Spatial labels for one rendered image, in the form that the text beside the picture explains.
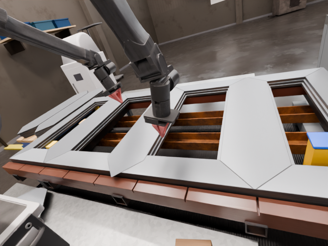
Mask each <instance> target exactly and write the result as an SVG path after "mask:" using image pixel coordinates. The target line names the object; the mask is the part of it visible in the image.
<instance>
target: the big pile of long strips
mask: <svg viewBox="0 0 328 246"><path fill-rule="evenodd" d="M102 92H103V89H102V87H101V88H99V89H96V90H94V91H91V92H88V91H87V90H86V91H84V92H81V93H79V94H77V95H74V96H73V97H71V98H69V99H68V100H66V101H64V102H63V103H61V104H59V105H58V106H56V107H54V108H53V109H51V110H50V111H48V112H46V113H45V114H43V115H41V116H40V117H38V118H36V119H35V120H33V121H32V122H30V123H28V124H27V125H25V126H23V127H22V129H21V130H20V131H19V133H18V134H17V135H20V136H22V137H24V138H28V137H30V136H33V135H35V136H37V138H38V137H40V136H41V135H43V134H44V133H45V132H47V131H48V130H50V129H51V128H53V127H54V126H56V125H57V124H58V123H60V122H61V121H63V120H64V119H65V118H67V117H68V116H70V115H71V114H72V113H74V112H75V111H77V110H78V109H79V108H81V107H82V106H84V105H85V104H86V103H88V102H89V101H91V100H92V99H93V98H98V97H104V95H103V94H102Z"/></svg>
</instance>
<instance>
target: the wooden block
mask: <svg viewBox="0 0 328 246"><path fill-rule="evenodd" d="M175 246H213V245H212V242H211V240H199V239H176V241H175Z"/></svg>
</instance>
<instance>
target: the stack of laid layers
mask: <svg viewBox="0 0 328 246"><path fill-rule="evenodd" d="M267 84H268V87H269V90H270V94H271V97H272V100H273V104H274V107H275V110H276V114H277V117H278V120H279V124H280V127H281V130H282V134H283V137H284V140H285V143H286V147H287V151H288V154H289V157H290V161H291V164H292V165H293V164H295V163H294V160H293V157H292V153H291V150H290V148H289V144H288V141H287V138H286V134H285V131H284V128H283V125H282V122H281V119H280V116H279V112H278V109H277V106H276V103H275V100H274V97H273V94H272V91H271V88H280V87H290V86H299V85H301V86H302V88H303V89H304V90H305V92H306V93H307V95H308V96H309V98H310V99H311V101H312V102H313V104H314V105H315V107H316V109H317V110H318V112H319V113H320V115H321V116H322V118H323V119H324V121H325V122H326V124H327V125H328V106H327V104H326V103H325V102H324V100H323V99H322V98H321V97H320V95H319V94H318V93H317V91H316V90H315V89H314V88H313V86H312V85H311V84H310V82H309V81H308V80H307V79H306V77H300V78H293V79H284V80H276V81H268V82H267ZM174 88H175V89H177V90H179V91H181V92H183V94H182V96H181V97H180V99H179V101H178V103H177V104H176V106H175V108H174V109H175V110H179V111H180V110H181V108H182V106H183V104H184V102H185V100H186V98H187V97H194V96H204V95H213V94H223V93H226V99H225V108H224V115H223V122H222V129H221V136H220V143H219V150H218V157H217V159H218V160H220V157H221V149H222V141H223V133H224V125H225V117H226V106H227V99H228V91H229V86H224V87H215V88H207V89H199V90H191V91H183V90H181V89H178V88H176V87H174ZM146 101H151V95H150V96H142V97H133V98H127V99H126V100H125V101H124V102H123V103H121V104H120V105H119V106H118V107H117V108H116V109H115V110H114V111H113V112H112V113H111V114H109V115H108V116H107V117H106V118H105V119H104V120H103V121H102V122H101V123H100V124H99V125H98V126H96V127H95V128H94V129H93V130H92V131H91V132H90V133H89V134H88V135H87V136H86V137H84V138H83V139H82V140H81V141H80V142H79V143H78V144H77V145H76V146H75V147H74V148H72V149H71V150H72V151H82V150H83V149H84V148H85V147H86V146H87V145H88V144H89V143H90V142H91V141H92V140H93V139H94V138H95V137H96V136H97V135H98V134H99V133H100V132H101V131H102V130H103V129H104V128H105V127H106V126H107V125H108V124H109V123H110V122H111V121H112V120H113V119H114V118H115V117H116V116H117V115H118V114H119V113H120V112H121V111H122V110H123V109H124V108H125V107H126V106H127V105H128V104H129V103H137V102H146ZM106 102H107V101H101V102H94V103H93V104H91V105H90V106H89V107H88V108H86V109H85V110H84V111H82V112H81V113H80V114H78V115H77V116H75V117H74V118H73V119H71V120H70V121H69V122H67V123H66V124H65V125H63V126H62V127H61V128H59V129H58V130H57V131H55V132H54V133H53V134H51V135H50V136H49V137H47V138H46V139H45V140H43V141H42V142H40V143H39V144H38V145H36V146H35V147H34V148H40V149H44V148H45V147H46V146H47V145H49V144H50V143H51V142H53V141H54V140H55V139H56V138H57V137H59V136H60V135H61V134H62V133H64V132H65V131H66V130H68V129H69V128H70V127H71V126H73V125H74V124H75V123H77V122H78V121H79V120H80V119H82V118H83V117H84V116H85V115H87V114H88V113H89V112H91V111H92V110H93V109H94V108H96V107H97V106H102V105H104V104H105V103H106ZM171 127H172V124H171V123H169V124H168V126H167V129H166V132H165V136H164V137H163V138H162V137H161V136H160V134H159V135H158V137H157V139H156V141H155V142H154V144H153V146H152V148H151V149H150V151H149V153H148V154H147V155H150V156H156V155H157V154H158V152H159V150H160V148H161V146H162V144H163V142H164V140H165V139H166V137H167V135H168V133H169V131H170V129H171ZM10 160H11V161H12V162H14V163H20V164H29V165H36V166H43V167H50V168H57V169H64V170H70V171H78V172H85V173H92V174H99V175H105V176H111V175H110V171H105V170H97V169H89V168H81V167H73V166H65V165H58V164H47V163H39V162H31V161H23V160H15V159H10ZM114 177H119V178H126V179H133V180H140V181H147V182H154V183H161V184H168V185H177V186H184V187H187V188H189V187H191V188H198V189H205V190H212V191H219V192H226V193H233V194H240V195H247V196H253V197H256V198H258V197H260V198H267V199H274V200H281V201H288V202H295V203H302V204H309V205H318V206H325V207H328V198H320V197H312V196H304V195H296V194H288V193H281V192H273V191H265V190H257V189H249V188H241V187H233V186H226V185H218V184H207V183H199V182H191V181H183V180H175V179H168V178H160V177H152V176H144V175H136V174H128V173H119V174H117V175H115V176H114Z"/></svg>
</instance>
